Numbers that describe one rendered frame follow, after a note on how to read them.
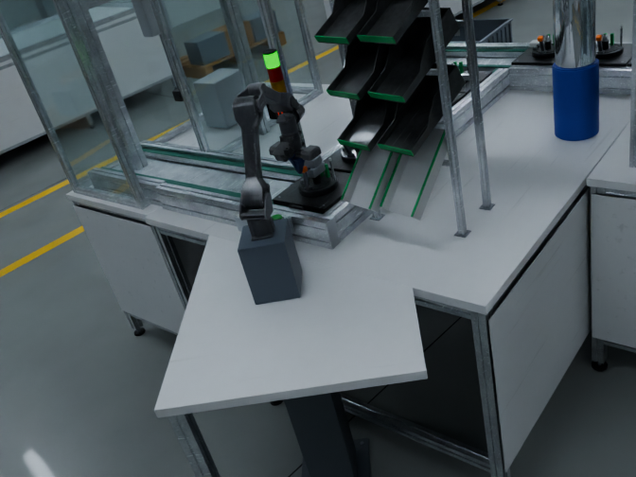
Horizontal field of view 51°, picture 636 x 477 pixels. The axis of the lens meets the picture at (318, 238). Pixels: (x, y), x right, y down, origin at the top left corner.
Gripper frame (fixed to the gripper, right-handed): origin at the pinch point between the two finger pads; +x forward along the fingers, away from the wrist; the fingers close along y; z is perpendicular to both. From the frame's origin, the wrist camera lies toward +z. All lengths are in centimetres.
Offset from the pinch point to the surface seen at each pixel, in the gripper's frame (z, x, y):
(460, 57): -149, 18, -22
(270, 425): 29, 110, -25
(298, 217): 10.5, 13.7, 4.9
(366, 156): -9.0, -1.0, 22.3
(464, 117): -82, 18, 16
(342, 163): -25.0, 12.5, -3.1
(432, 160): -9.6, -2.2, 46.2
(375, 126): -6.8, -13.1, 29.6
